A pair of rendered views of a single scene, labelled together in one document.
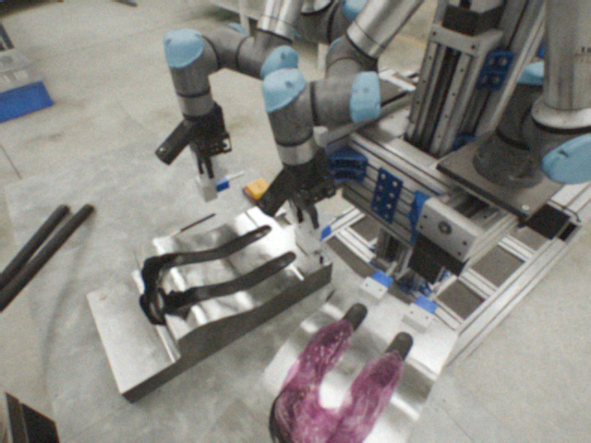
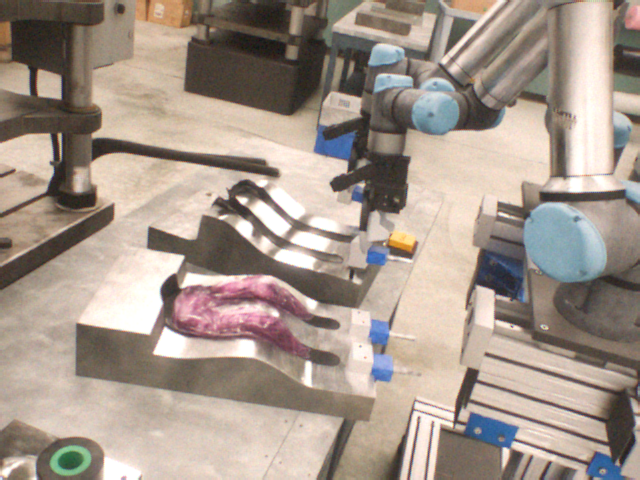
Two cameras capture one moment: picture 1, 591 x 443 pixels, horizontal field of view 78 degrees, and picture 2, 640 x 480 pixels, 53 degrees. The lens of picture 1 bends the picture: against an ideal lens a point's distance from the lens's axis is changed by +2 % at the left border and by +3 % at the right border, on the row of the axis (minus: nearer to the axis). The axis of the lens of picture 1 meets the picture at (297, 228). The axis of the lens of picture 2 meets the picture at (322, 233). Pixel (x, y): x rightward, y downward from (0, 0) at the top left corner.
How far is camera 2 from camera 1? 93 cm
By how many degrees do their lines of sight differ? 43
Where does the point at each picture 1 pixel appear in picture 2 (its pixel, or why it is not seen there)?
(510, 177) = (565, 301)
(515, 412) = not seen: outside the picture
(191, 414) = not seen: hidden behind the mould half
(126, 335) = (189, 213)
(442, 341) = (355, 386)
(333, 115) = (402, 112)
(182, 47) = (379, 51)
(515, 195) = (555, 320)
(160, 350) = (192, 230)
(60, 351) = (157, 207)
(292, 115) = (380, 102)
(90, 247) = not seen: hidden behind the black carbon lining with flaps
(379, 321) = (332, 338)
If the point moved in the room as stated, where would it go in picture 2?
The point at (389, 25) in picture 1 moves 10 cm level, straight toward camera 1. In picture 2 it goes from (496, 77) to (451, 73)
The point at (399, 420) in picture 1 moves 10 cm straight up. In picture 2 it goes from (240, 347) to (248, 297)
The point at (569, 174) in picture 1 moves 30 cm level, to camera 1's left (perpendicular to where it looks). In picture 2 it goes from (538, 252) to (400, 170)
